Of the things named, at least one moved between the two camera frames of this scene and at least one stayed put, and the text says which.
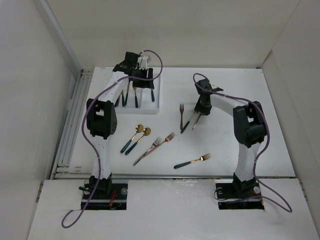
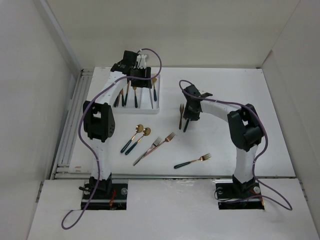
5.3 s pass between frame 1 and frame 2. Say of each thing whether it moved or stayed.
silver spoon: moved
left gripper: stayed
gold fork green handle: stayed
